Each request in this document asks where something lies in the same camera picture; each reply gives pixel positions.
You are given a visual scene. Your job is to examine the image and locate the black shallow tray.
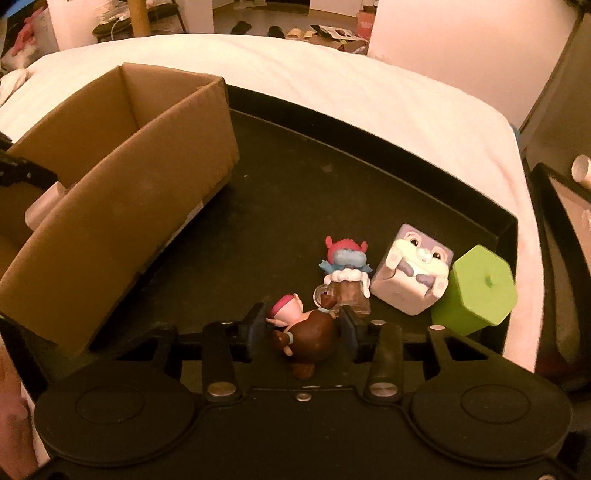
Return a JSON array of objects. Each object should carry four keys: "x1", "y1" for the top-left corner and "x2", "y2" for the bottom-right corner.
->
[{"x1": 83, "y1": 85, "x2": 518, "y2": 370}]

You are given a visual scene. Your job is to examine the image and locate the plain white cube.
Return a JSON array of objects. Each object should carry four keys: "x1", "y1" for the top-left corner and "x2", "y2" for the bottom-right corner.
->
[{"x1": 25, "y1": 181, "x2": 68, "y2": 232}]

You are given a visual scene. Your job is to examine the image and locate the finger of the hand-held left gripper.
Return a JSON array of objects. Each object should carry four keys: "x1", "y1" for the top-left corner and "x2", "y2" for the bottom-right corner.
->
[{"x1": 0, "y1": 151, "x2": 59, "y2": 190}]

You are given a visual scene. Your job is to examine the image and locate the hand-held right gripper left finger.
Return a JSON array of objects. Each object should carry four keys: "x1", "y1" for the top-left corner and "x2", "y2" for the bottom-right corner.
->
[{"x1": 115, "y1": 302, "x2": 267, "y2": 404}]

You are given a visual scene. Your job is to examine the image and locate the green hexagonal lidded box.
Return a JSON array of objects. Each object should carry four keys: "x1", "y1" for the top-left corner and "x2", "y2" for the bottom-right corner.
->
[{"x1": 431, "y1": 244, "x2": 517, "y2": 336}]

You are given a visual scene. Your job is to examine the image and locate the brown cardboard box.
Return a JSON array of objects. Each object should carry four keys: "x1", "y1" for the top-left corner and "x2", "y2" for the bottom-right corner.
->
[{"x1": 0, "y1": 65, "x2": 241, "y2": 357}]

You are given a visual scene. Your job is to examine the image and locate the floor cardboard box with papers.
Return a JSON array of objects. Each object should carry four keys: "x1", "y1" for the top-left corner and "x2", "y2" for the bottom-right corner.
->
[{"x1": 309, "y1": 23, "x2": 370, "y2": 56}]

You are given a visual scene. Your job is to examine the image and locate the pink cloth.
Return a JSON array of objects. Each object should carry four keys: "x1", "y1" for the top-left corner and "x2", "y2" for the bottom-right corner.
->
[{"x1": 11, "y1": 6, "x2": 40, "y2": 54}]

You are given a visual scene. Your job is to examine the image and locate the white pillow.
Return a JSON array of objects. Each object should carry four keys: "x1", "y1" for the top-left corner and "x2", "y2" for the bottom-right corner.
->
[{"x1": 0, "y1": 69, "x2": 31, "y2": 105}]

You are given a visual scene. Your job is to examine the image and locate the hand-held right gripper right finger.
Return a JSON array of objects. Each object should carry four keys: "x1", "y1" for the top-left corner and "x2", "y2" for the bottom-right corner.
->
[{"x1": 342, "y1": 307, "x2": 504, "y2": 402}]

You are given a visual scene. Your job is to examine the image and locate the blue monster figurine with mug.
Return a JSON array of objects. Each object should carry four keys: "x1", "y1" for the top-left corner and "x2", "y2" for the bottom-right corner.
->
[{"x1": 314, "y1": 235, "x2": 373, "y2": 317}]

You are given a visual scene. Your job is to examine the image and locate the white rabbit cube toy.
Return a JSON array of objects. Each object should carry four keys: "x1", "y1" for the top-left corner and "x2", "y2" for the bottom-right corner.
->
[{"x1": 370, "y1": 224, "x2": 458, "y2": 317}]

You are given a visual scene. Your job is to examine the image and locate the brown-haired girl doll figurine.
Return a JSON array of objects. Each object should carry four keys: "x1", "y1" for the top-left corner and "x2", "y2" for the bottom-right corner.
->
[{"x1": 266, "y1": 292, "x2": 338, "y2": 380}]

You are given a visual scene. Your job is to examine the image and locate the orange carton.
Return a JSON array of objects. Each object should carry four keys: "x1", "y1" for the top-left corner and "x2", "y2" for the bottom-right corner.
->
[{"x1": 356, "y1": 11, "x2": 378, "y2": 40}]

